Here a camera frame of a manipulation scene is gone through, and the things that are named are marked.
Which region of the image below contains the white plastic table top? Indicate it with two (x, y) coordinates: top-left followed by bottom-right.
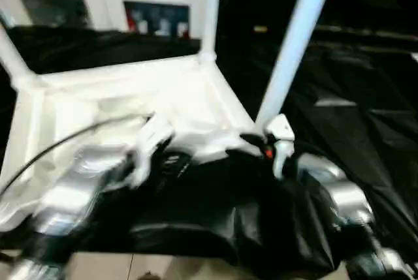
(0, 53), (262, 228)

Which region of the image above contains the white plastic table leg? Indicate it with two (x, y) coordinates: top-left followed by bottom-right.
(253, 0), (340, 134)
(0, 22), (42, 93)
(197, 0), (226, 64)

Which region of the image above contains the black plastic mat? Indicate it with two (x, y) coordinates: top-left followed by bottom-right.
(0, 23), (418, 271)

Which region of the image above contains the white jar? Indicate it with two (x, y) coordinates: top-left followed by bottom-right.
(156, 18), (171, 37)

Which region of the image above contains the red box in cabinet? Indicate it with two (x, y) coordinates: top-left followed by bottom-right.
(126, 7), (138, 33)

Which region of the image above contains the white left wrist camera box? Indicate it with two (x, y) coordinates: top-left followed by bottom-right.
(129, 112), (176, 189)

